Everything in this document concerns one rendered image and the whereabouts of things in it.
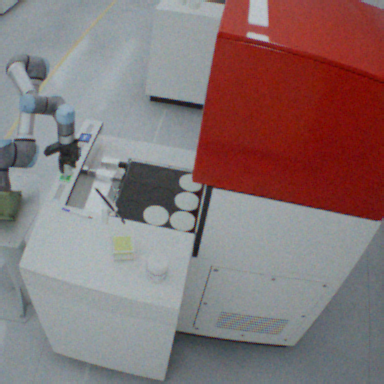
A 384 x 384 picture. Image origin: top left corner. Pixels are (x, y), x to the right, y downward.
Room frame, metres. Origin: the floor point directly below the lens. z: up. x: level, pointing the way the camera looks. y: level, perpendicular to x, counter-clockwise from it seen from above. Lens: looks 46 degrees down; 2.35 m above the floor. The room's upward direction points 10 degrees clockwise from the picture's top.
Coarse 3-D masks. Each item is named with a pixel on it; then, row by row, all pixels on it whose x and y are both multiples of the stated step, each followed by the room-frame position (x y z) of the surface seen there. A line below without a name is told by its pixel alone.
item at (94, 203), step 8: (104, 168) 1.45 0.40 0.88; (112, 168) 1.46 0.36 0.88; (96, 184) 1.35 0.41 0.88; (104, 184) 1.35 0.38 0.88; (96, 192) 1.30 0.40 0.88; (104, 192) 1.31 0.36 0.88; (88, 200) 1.25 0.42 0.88; (96, 200) 1.26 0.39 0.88; (88, 208) 1.20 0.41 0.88; (96, 208) 1.21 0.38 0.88
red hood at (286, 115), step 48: (240, 0) 1.43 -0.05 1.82; (288, 0) 1.56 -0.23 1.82; (336, 0) 1.77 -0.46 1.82; (240, 48) 1.11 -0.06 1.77; (288, 48) 1.11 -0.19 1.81; (336, 48) 1.21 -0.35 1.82; (240, 96) 1.11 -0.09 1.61; (288, 96) 1.11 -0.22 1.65; (336, 96) 1.10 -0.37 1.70; (240, 144) 1.11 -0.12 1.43; (288, 144) 1.11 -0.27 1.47; (336, 144) 1.10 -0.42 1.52; (288, 192) 1.11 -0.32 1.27; (336, 192) 1.10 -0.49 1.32
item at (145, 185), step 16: (128, 176) 1.41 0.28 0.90; (144, 176) 1.42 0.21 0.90; (160, 176) 1.44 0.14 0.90; (176, 176) 1.46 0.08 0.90; (128, 192) 1.32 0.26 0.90; (144, 192) 1.33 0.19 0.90; (160, 192) 1.35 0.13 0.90; (176, 192) 1.36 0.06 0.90; (192, 192) 1.38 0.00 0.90; (128, 208) 1.23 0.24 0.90; (144, 208) 1.25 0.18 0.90; (176, 208) 1.28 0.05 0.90
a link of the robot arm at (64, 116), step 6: (60, 108) 1.28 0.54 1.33; (66, 108) 1.28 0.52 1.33; (72, 108) 1.29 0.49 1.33; (54, 114) 1.29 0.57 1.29; (60, 114) 1.25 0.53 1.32; (66, 114) 1.25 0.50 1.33; (72, 114) 1.27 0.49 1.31; (60, 120) 1.24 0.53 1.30; (66, 120) 1.25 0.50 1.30; (72, 120) 1.27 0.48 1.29; (60, 126) 1.24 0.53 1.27; (66, 126) 1.25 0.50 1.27; (72, 126) 1.27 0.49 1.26; (60, 132) 1.24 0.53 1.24; (66, 132) 1.25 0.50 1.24; (72, 132) 1.27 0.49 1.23
